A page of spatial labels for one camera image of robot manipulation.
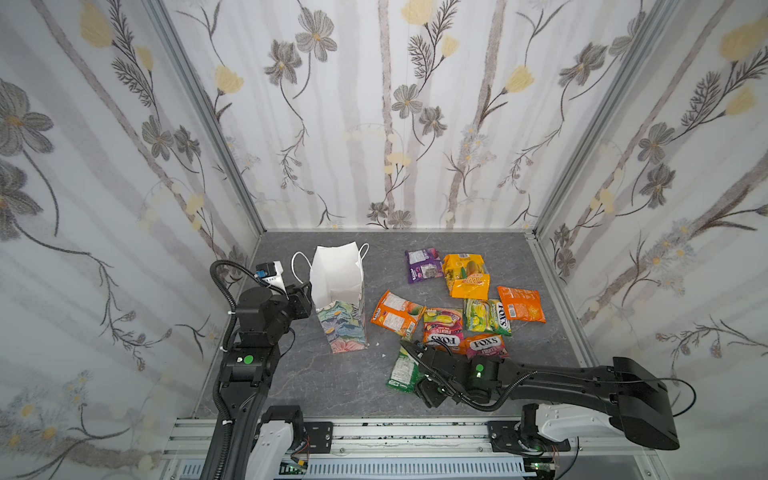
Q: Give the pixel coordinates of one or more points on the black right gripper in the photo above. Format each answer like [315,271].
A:
[421,363]

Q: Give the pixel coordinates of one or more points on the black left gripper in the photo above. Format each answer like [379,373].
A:
[300,303]

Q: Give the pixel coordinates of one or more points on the green snack packet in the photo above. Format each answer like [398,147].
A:
[405,374]

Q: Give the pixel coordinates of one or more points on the red orange Fox's candy packet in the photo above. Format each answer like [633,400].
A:
[443,327]

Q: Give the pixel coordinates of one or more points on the floral white paper bag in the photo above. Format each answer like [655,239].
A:
[336,276]

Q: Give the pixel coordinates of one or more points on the orange white snack packet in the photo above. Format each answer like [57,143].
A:
[397,315]

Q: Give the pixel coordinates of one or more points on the green yellow Fox's candy packet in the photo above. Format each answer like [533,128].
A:
[486,316]

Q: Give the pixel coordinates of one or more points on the pink Fox's candy packet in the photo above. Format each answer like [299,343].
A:
[487,344]

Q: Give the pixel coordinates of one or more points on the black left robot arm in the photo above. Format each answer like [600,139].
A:
[257,321]

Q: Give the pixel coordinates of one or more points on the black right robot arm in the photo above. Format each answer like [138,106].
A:
[635,401]

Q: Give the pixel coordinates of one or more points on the purple snack packet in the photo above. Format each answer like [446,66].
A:
[423,264]

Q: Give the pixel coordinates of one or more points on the yellow mango gummy packet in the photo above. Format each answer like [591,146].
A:
[466,276]

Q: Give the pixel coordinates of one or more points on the orange chips packet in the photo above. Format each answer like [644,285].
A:
[521,304]

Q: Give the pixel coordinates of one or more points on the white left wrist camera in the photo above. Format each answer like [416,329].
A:
[271,272]

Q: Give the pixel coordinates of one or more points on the white cable duct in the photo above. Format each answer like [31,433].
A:
[419,468]

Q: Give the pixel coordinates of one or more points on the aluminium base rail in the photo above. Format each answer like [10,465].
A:
[589,457]

